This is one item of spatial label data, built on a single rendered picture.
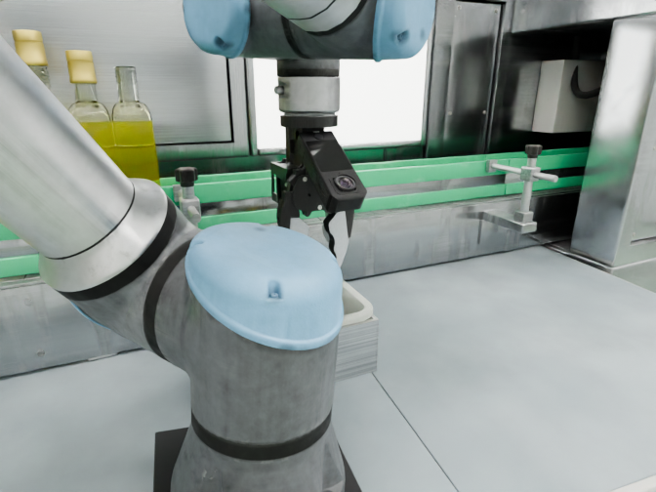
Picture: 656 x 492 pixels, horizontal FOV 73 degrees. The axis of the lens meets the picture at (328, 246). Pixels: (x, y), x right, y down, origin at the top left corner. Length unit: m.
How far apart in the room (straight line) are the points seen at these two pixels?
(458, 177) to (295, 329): 0.73
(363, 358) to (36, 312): 0.43
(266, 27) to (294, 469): 0.36
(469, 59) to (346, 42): 0.87
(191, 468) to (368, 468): 0.19
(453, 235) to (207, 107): 0.56
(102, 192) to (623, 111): 0.96
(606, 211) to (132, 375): 0.95
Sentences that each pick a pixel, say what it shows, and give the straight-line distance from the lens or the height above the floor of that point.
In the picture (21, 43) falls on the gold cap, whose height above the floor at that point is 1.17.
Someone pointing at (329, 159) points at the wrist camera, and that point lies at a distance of 0.51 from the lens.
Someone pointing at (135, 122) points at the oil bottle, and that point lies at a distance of 0.75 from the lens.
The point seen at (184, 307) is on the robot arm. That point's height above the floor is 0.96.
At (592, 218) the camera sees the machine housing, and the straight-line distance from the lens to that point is 1.13.
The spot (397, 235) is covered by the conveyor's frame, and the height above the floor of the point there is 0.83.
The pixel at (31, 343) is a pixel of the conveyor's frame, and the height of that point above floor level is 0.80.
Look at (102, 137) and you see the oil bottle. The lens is 0.75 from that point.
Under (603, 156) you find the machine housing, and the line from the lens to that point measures 1.11.
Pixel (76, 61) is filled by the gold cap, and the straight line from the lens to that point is 0.76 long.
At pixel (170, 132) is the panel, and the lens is 0.91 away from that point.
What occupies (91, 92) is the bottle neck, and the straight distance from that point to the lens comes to 0.77.
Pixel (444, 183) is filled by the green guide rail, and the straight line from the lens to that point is 0.97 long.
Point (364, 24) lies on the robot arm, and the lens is 0.37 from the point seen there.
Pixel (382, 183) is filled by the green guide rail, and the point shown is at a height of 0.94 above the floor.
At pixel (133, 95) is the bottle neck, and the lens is 0.76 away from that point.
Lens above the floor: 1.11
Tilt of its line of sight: 19 degrees down
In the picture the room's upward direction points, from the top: straight up
